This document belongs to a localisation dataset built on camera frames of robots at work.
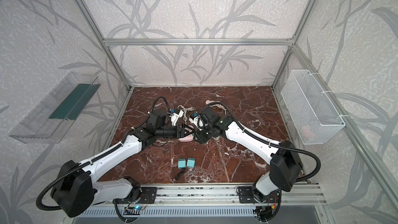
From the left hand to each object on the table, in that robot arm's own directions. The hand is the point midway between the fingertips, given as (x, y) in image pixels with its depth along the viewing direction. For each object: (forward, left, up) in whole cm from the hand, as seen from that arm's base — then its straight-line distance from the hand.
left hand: (193, 128), depth 76 cm
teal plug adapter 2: (-11, +2, -18) cm, 21 cm away
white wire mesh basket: (-3, -50, +17) cm, 53 cm away
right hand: (+1, -2, -4) cm, 5 cm away
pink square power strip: (+2, +5, -17) cm, 18 cm away
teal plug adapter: (-11, +7, -18) cm, 22 cm away
